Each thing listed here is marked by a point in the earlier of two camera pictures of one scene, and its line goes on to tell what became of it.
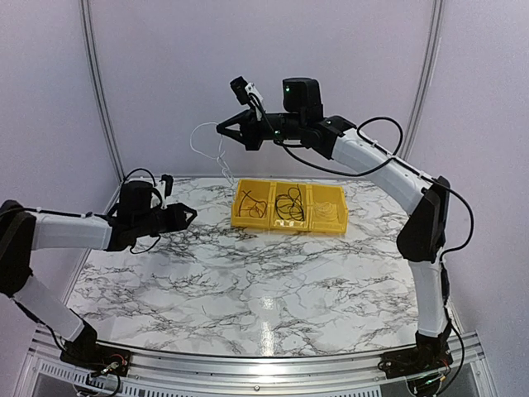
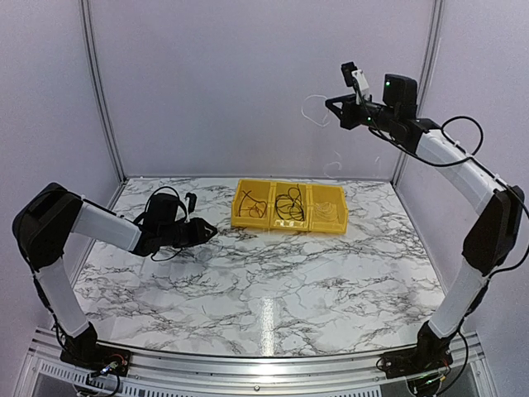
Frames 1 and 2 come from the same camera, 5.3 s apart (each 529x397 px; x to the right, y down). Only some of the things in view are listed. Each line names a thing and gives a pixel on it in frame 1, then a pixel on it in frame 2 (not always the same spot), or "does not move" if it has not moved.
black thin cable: (290, 206) does not move
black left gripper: (177, 219) to (197, 233)
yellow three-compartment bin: (290, 206) does not move
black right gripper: (249, 136) to (345, 116)
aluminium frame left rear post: (86, 26) does not move
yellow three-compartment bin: (254, 203) does not move
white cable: (221, 150) to (324, 125)
